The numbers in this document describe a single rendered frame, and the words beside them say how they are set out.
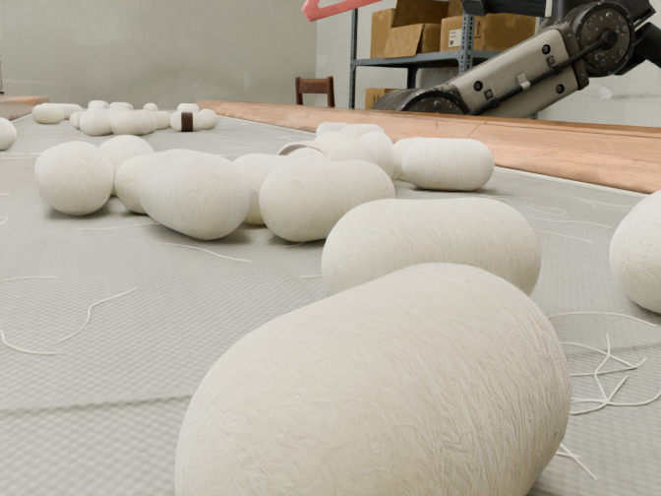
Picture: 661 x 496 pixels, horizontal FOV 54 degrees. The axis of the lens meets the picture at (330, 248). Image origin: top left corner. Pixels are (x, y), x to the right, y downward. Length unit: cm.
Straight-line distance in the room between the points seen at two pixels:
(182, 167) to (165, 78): 497
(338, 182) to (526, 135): 24
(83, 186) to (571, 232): 14
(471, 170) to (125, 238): 15
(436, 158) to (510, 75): 71
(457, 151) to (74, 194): 15
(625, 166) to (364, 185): 18
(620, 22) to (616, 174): 77
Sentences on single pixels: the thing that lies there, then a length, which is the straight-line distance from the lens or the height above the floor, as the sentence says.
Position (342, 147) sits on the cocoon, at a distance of 24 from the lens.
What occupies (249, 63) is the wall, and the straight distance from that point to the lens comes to 529.
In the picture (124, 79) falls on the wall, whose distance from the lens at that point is 509.
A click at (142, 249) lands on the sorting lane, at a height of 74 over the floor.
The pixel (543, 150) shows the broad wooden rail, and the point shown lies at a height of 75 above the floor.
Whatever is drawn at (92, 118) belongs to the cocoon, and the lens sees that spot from 57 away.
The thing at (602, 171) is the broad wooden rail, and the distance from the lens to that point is 33.
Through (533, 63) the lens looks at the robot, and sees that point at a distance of 99.
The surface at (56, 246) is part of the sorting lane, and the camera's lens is 17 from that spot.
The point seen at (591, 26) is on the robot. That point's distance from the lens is 105.
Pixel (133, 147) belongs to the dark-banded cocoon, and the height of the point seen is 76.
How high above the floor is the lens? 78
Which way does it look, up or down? 13 degrees down
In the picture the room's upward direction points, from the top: 2 degrees clockwise
